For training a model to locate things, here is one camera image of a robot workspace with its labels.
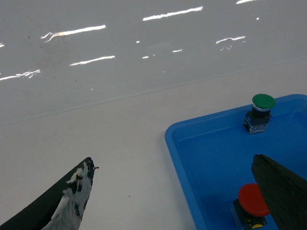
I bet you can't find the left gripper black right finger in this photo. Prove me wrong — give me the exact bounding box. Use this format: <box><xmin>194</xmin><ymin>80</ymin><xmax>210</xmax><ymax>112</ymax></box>
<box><xmin>251</xmin><ymin>154</ymin><xmax>307</xmax><ymax>230</ymax></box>

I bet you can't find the blue plastic tray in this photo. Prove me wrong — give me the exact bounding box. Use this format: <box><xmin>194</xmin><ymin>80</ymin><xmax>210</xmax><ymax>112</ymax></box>
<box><xmin>165</xmin><ymin>94</ymin><xmax>307</xmax><ymax>230</ymax></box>

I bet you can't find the red mushroom push button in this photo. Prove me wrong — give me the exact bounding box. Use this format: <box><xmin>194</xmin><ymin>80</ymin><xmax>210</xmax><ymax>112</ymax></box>
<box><xmin>231</xmin><ymin>183</ymin><xmax>270</xmax><ymax>230</ymax></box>

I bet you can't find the green mushroom push button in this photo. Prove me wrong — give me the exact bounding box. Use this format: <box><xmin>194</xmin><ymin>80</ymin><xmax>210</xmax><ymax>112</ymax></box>
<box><xmin>244</xmin><ymin>93</ymin><xmax>276</xmax><ymax>134</ymax></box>

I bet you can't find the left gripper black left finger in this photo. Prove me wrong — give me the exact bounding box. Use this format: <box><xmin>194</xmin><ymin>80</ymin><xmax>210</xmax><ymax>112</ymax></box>
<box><xmin>0</xmin><ymin>157</ymin><xmax>98</xmax><ymax>230</ymax></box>

